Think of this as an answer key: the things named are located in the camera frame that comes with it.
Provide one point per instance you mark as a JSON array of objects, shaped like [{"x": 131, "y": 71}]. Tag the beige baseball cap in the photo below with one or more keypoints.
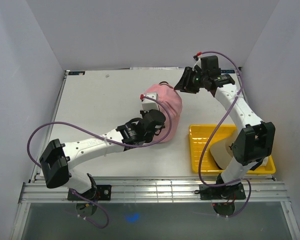
[{"x": 221, "y": 153}]

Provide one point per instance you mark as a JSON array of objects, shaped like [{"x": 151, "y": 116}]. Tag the aluminium frame rail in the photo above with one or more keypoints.
[{"x": 155, "y": 190}]

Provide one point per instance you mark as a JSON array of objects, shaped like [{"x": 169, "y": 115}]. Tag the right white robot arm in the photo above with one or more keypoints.
[{"x": 255, "y": 137}]

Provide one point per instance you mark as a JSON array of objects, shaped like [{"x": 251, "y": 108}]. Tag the pink baseball cap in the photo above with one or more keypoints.
[{"x": 172, "y": 101}]

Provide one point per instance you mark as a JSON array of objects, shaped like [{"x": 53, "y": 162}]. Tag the yellow plastic tray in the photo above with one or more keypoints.
[{"x": 198, "y": 137}]

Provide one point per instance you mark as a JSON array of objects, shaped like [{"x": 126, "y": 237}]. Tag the left blue corner label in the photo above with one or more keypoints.
[{"x": 76, "y": 73}]

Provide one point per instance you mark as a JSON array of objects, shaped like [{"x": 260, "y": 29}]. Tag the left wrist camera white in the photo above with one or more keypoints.
[{"x": 148, "y": 101}]

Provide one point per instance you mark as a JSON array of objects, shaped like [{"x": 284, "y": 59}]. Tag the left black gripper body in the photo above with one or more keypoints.
[{"x": 149, "y": 138}]

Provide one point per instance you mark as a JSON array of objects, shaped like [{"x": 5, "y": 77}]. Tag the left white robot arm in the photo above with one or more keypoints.
[{"x": 59, "y": 160}]

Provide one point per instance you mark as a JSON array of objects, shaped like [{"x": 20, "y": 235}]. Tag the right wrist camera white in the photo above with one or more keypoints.
[{"x": 197, "y": 66}]

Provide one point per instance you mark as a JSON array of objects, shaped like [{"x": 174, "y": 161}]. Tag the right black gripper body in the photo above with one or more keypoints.
[{"x": 199, "y": 79}]

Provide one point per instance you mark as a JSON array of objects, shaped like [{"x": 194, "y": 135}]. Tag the blue corner label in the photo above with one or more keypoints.
[
  {"x": 228, "y": 71},
  {"x": 76, "y": 73}
]

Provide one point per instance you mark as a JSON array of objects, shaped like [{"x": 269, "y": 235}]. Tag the right blue corner label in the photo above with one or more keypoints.
[{"x": 228, "y": 71}]

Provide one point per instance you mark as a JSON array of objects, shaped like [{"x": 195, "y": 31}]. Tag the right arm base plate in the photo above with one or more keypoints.
[{"x": 236, "y": 192}]

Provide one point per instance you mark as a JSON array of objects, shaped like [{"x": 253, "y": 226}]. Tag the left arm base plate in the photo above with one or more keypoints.
[{"x": 99, "y": 193}]

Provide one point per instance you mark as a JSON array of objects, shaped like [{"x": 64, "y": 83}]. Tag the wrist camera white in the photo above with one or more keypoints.
[
  {"x": 197, "y": 66},
  {"x": 148, "y": 101}
]

